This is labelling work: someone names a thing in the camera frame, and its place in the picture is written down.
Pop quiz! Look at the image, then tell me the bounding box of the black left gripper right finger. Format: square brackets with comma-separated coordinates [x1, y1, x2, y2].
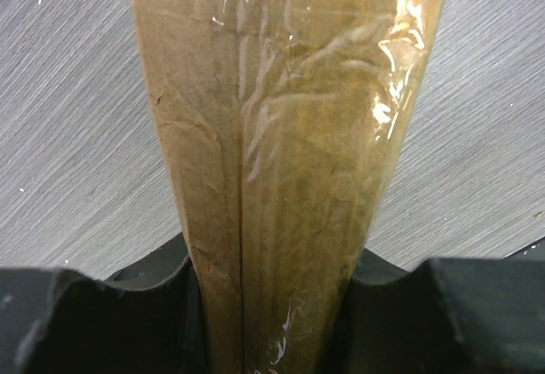
[327, 250, 544, 373]

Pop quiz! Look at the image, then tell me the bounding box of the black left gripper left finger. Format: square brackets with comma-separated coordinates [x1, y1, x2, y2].
[1, 235, 209, 373]

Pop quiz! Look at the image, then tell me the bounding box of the brown cardboard express box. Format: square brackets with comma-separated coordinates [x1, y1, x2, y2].
[131, 0, 444, 373]

